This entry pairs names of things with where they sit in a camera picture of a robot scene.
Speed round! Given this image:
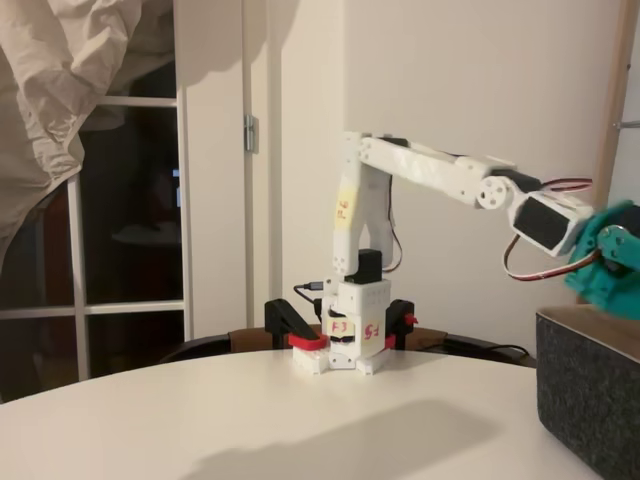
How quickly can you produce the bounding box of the dark grey felt basket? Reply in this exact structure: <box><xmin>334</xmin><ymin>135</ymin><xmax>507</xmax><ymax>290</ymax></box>
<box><xmin>534</xmin><ymin>305</ymin><xmax>640</xmax><ymax>480</ymax></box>

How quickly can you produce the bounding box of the black clamp with red pad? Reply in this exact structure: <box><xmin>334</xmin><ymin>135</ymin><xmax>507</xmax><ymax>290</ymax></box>
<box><xmin>383</xmin><ymin>298</ymin><xmax>418</xmax><ymax>351</ymax></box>
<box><xmin>264</xmin><ymin>298</ymin><xmax>331</xmax><ymax>351</ymax></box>

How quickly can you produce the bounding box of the yellow label F6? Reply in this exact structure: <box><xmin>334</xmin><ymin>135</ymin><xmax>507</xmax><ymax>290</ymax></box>
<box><xmin>334</xmin><ymin>186</ymin><xmax>357</xmax><ymax>227</ymax></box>

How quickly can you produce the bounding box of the yellow label F3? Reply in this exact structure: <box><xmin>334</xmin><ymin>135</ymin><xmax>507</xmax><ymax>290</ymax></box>
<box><xmin>326</xmin><ymin>318</ymin><xmax>355</xmax><ymax>340</ymax></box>

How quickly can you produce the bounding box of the metal door hinge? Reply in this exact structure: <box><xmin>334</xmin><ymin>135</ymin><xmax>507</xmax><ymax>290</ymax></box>
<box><xmin>243</xmin><ymin>113</ymin><xmax>262</xmax><ymax>154</ymax></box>

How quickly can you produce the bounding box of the dark brown chair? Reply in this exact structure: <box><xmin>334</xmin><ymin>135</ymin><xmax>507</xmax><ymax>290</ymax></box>
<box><xmin>158</xmin><ymin>323</ymin><xmax>537</xmax><ymax>370</ymax></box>

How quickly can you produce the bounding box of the white glazed door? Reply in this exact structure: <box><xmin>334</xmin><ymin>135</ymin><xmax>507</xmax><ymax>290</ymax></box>
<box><xmin>0</xmin><ymin>49</ymin><xmax>194</xmax><ymax>404</ymax></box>

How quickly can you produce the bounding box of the beige crumpled curtain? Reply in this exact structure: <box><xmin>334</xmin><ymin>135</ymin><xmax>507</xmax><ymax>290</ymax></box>
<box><xmin>0</xmin><ymin>0</ymin><xmax>177</xmax><ymax>257</ymax></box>

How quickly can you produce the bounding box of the red white black servo cable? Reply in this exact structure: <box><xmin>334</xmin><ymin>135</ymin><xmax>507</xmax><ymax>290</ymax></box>
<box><xmin>541</xmin><ymin>177</ymin><xmax>595</xmax><ymax>196</ymax></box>
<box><xmin>501</xmin><ymin>233</ymin><xmax>601</xmax><ymax>285</ymax></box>
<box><xmin>383</xmin><ymin>177</ymin><xmax>405</xmax><ymax>274</ymax></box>

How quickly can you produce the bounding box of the light wooden shelf post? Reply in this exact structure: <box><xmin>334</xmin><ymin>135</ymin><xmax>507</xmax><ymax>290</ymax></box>
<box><xmin>577</xmin><ymin>0</ymin><xmax>639</xmax><ymax>304</ymax></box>

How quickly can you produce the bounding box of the black power cable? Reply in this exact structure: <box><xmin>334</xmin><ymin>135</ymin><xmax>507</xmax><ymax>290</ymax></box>
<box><xmin>422</xmin><ymin>341</ymin><xmax>532</xmax><ymax>357</ymax></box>

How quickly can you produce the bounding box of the black USB cable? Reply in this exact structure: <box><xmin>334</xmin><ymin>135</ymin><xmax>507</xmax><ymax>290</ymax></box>
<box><xmin>293</xmin><ymin>281</ymin><xmax>327</xmax><ymax>307</ymax></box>

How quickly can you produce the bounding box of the white door frame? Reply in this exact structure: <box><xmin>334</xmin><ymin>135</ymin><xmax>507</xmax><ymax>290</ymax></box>
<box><xmin>187</xmin><ymin>0</ymin><xmax>284</xmax><ymax>346</ymax></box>

